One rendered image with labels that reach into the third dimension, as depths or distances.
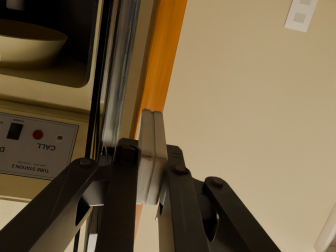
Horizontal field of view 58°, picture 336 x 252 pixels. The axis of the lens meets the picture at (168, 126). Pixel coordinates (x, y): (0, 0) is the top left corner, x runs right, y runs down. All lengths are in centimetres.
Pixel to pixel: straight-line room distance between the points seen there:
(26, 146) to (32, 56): 15
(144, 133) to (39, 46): 38
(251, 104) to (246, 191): 33
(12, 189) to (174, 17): 30
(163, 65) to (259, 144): 73
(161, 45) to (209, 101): 60
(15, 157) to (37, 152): 3
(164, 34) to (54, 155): 23
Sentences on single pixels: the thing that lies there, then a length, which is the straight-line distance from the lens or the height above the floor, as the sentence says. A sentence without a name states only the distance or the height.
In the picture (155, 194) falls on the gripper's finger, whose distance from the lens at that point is 16.
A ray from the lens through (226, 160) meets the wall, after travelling 105.
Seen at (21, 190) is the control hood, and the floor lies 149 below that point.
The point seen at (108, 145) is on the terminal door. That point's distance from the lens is 15.
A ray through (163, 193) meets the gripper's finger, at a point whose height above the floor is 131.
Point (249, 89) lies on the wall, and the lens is 97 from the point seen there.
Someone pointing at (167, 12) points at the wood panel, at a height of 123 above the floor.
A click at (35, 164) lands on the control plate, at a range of 46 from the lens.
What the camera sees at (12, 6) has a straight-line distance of 59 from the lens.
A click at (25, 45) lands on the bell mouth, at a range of 53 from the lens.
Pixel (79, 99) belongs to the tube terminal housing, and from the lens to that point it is 49.
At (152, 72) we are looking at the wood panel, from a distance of 38.
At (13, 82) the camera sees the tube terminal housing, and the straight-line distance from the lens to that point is 51.
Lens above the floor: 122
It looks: 22 degrees up
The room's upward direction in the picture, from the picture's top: 167 degrees counter-clockwise
